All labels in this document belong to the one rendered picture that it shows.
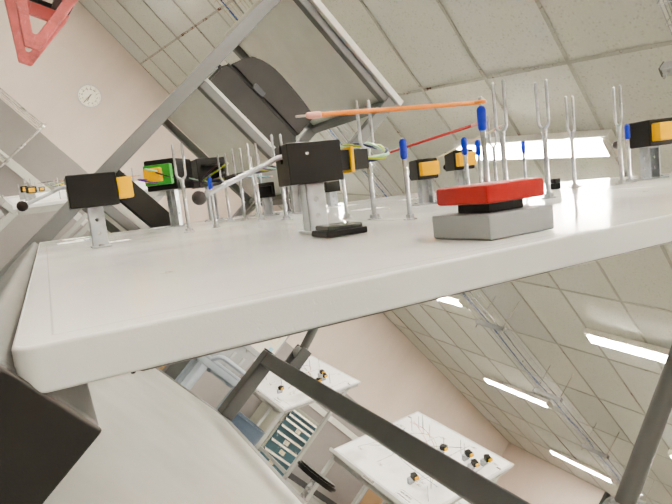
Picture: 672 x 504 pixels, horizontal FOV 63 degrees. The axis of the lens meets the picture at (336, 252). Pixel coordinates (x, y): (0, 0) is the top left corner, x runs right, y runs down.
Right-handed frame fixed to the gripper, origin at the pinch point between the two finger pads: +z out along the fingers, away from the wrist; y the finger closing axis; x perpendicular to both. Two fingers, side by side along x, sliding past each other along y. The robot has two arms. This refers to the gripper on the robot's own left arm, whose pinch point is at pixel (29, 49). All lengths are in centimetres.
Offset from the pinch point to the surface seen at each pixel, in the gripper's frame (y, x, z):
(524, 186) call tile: -48, -26, 8
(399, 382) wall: 725, -729, 239
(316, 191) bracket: -23.9, -25.7, 9.2
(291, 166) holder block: -24.3, -22.2, 7.6
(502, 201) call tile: -48, -25, 9
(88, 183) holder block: 7.4, -9.7, 12.8
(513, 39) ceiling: 154, -236, -126
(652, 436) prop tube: -41, -65, 27
